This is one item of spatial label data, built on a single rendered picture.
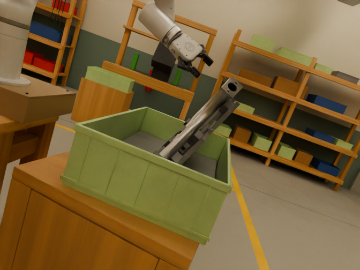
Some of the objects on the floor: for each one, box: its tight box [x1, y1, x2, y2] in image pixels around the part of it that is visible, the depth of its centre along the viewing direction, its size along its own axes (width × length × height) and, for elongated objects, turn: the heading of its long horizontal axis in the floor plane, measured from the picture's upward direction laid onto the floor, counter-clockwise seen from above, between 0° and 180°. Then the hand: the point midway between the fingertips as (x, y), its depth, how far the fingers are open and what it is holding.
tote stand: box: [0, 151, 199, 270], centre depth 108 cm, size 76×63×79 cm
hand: (203, 68), depth 106 cm, fingers open, 8 cm apart
